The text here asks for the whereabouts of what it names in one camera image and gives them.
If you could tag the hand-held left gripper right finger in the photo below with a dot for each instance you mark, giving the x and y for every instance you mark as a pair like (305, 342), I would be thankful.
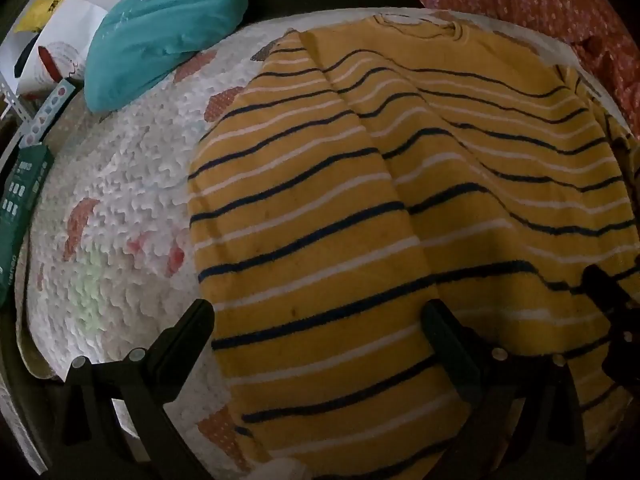
(442, 327)

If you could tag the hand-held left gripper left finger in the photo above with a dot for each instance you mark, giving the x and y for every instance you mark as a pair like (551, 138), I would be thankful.
(196, 325)

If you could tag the teal pillow bag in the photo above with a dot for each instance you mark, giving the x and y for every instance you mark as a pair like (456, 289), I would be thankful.
(160, 35)

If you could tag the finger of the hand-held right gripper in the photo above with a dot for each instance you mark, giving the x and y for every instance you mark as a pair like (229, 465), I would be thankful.
(607, 290)

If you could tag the white printed paper bag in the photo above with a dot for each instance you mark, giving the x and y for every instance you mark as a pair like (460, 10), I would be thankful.
(60, 50)

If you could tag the yellow striped sweater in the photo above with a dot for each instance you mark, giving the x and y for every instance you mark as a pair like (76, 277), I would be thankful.
(350, 240)

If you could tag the dotted narrow box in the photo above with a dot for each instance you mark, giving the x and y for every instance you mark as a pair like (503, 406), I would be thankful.
(50, 110)

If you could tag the white heart print blanket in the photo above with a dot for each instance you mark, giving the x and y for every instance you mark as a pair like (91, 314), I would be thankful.
(130, 195)

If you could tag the green box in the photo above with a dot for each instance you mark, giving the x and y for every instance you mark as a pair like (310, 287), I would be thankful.
(20, 210)

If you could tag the perforated metal bar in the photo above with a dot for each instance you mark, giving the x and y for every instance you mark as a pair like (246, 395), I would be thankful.
(15, 102)

